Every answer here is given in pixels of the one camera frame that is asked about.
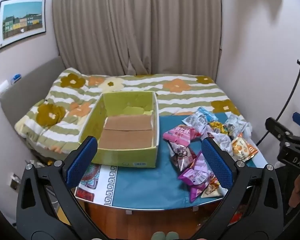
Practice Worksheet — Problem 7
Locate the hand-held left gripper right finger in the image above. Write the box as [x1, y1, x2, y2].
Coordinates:
[190, 137, 283, 240]

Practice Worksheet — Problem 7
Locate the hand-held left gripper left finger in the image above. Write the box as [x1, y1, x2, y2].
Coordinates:
[16, 136, 109, 240]

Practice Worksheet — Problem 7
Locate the yellow and red snack packet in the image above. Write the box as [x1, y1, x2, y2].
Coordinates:
[201, 176, 228, 198]

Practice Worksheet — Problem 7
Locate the orange cookie snack packet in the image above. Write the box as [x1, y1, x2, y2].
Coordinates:
[231, 134, 258, 161]

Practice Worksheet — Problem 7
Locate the dark pink foil snack packet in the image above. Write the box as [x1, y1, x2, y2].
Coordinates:
[168, 141, 198, 173]

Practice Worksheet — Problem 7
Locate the green cardboard box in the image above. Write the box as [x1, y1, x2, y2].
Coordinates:
[78, 91, 160, 167]

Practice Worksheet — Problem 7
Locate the person's right hand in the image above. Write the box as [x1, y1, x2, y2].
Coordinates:
[289, 174, 300, 208]

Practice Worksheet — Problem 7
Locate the patterned tablecloth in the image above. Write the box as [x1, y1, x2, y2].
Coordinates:
[74, 165, 119, 207]

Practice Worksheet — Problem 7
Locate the white and grey snack packet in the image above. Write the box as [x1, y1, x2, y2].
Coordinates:
[224, 112, 252, 138]

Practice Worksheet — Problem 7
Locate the black stand rod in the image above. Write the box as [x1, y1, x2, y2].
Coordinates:
[256, 59, 300, 147]

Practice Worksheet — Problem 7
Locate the silver and blue snack packet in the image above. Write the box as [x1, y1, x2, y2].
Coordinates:
[182, 107, 218, 133]

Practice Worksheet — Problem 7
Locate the teal cloth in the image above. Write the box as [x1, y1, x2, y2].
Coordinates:
[104, 112, 257, 209]

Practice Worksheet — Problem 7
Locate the floral striped blanket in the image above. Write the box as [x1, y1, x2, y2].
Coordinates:
[14, 67, 240, 160]

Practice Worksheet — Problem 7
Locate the white table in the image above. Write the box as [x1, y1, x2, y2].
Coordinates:
[74, 152, 268, 212]

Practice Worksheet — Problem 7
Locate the grey headboard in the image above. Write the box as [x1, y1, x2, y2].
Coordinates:
[0, 56, 65, 130]

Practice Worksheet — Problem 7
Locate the beige curtain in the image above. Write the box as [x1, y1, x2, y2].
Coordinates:
[52, 0, 222, 77]

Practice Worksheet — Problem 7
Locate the framed houses picture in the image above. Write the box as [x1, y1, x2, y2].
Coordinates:
[0, 0, 47, 50]

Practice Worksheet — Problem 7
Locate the white wall outlet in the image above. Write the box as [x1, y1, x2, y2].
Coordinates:
[0, 79, 10, 94]

